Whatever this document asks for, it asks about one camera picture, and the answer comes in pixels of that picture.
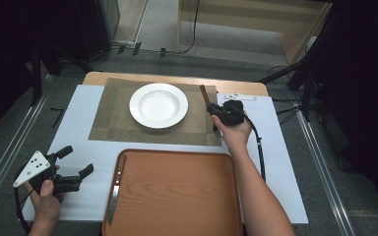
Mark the black metal stand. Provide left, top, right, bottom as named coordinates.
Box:
left=29, top=40, right=95, bottom=106

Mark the woven beige placemat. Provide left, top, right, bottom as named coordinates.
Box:
left=88, top=77, right=222, bottom=148

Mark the light wooden bench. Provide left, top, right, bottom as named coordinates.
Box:
left=176, top=0, right=333, bottom=66

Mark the metal floor rail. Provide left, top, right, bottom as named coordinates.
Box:
left=0, top=93, right=48, bottom=217
left=293, top=101, right=357, bottom=236

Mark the person's left hand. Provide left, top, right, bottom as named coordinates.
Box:
left=24, top=178, right=64, bottom=224

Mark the wooden-handled table knife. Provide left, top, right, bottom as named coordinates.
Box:
left=106, top=154, right=127, bottom=226

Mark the white deep plate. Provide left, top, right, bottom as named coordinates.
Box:
left=128, top=82, right=189, bottom=130

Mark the right hand-held gripper cable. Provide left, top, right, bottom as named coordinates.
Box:
left=242, top=112, right=267, bottom=183

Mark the black tripod stand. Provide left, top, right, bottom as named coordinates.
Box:
left=257, top=53, right=321, bottom=123

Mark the white paper label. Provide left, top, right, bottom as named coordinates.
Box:
left=222, top=92, right=258, bottom=102

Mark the hand-held gripper cable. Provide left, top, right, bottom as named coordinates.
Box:
left=13, top=187, right=32, bottom=236
left=242, top=112, right=267, bottom=183

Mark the person's right hand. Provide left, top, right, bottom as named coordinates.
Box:
left=211, top=115, right=254, bottom=155

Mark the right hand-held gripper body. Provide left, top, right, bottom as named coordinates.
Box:
left=216, top=99, right=246, bottom=128

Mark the left hand-held gripper cable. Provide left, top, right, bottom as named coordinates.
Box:
left=13, top=187, right=32, bottom=236

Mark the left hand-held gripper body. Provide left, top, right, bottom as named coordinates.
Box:
left=12, top=149, right=83, bottom=196

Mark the black power cable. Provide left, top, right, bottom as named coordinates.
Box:
left=179, top=0, right=201, bottom=55

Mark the light wooden table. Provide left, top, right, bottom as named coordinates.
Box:
left=82, top=71, right=270, bottom=97

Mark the wooden serving tray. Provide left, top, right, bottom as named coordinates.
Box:
left=100, top=147, right=244, bottom=236

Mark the white table cover sheet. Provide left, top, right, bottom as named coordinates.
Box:
left=21, top=84, right=309, bottom=225

